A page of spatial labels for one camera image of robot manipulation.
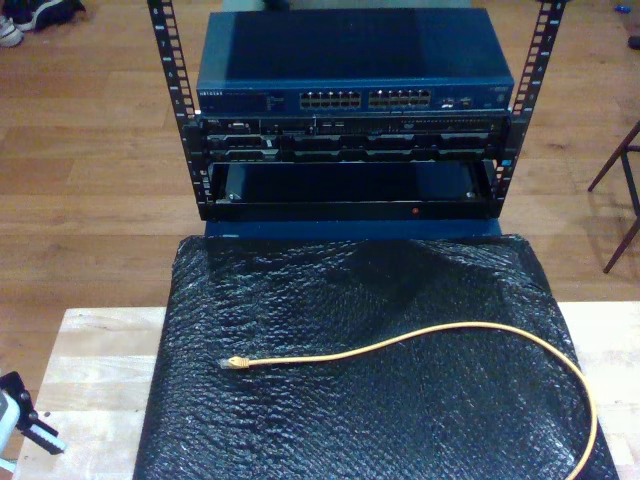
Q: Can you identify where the blue network switch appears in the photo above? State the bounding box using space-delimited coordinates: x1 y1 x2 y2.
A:
195 7 516 117

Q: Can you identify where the dark sneaker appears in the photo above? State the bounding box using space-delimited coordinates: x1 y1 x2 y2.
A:
9 0 86 32

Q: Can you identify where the black bubble mat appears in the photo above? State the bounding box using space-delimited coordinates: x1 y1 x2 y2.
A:
132 233 621 480

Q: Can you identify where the blue metal base plate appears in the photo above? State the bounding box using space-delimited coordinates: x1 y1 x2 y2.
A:
203 218 505 246

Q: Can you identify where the dark red chair frame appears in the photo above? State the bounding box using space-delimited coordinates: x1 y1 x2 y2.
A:
587 118 640 275

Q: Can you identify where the white sneaker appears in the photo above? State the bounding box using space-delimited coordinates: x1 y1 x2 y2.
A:
0 14 25 49

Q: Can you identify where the black rack server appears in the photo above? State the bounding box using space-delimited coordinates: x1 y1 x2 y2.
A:
199 115 511 164

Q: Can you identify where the yellow network cable clear plug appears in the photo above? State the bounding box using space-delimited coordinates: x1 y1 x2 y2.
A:
218 321 600 480

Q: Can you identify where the black perforated rack post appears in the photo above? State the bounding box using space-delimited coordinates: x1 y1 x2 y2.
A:
487 0 570 220
146 0 217 222

